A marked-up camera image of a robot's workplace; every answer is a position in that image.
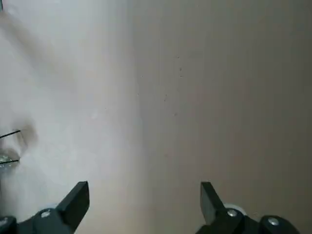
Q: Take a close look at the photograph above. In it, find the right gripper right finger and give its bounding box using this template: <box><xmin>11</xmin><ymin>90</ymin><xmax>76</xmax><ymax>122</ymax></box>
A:
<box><xmin>194</xmin><ymin>181</ymin><xmax>302</xmax><ymax>234</ymax></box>

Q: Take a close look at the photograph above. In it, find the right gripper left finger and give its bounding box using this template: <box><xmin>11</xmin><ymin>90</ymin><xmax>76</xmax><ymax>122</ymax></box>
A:
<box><xmin>0</xmin><ymin>180</ymin><xmax>90</xmax><ymax>234</ymax></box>

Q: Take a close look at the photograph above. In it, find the black metal tripod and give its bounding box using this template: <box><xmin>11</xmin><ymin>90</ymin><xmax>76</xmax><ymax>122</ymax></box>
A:
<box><xmin>0</xmin><ymin>129</ymin><xmax>21</xmax><ymax>163</ymax></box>

